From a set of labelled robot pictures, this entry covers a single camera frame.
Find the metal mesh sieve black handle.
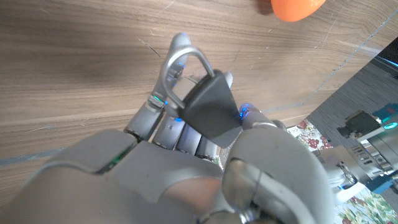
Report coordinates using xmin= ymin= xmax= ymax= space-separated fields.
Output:
xmin=160 ymin=45 xmax=244 ymax=169

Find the orange fruit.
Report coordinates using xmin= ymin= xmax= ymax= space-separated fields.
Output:
xmin=270 ymin=0 xmax=326 ymax=22

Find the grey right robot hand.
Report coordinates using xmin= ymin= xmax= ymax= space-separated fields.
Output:
xmin=0 ymin=32 xmax=339 ymax=224

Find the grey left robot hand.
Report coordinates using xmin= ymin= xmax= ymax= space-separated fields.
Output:
xmin=312 ymin=144 xmax=367 ymax=203

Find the floral fruit print backdrop cloth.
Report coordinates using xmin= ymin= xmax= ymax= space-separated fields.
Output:
xmin=285 ymin=119 xmax=398 ymax=224

